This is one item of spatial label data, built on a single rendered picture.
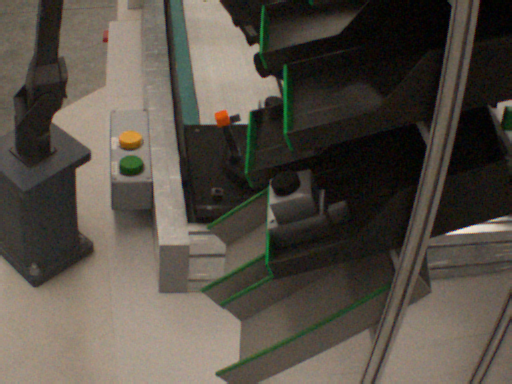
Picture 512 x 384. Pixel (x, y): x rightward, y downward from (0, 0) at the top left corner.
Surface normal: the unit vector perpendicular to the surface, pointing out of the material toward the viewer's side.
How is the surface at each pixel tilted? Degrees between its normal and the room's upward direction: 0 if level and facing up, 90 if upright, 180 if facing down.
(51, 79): 60
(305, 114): 25
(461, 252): 90
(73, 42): 0
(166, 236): 0
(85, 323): 0
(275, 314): 45
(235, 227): 90
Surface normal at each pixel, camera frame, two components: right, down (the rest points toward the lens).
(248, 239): -0.63, -0.62
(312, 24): -0.33, -0.75
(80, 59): 0.10, -0.79
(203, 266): 0.15, 0.63
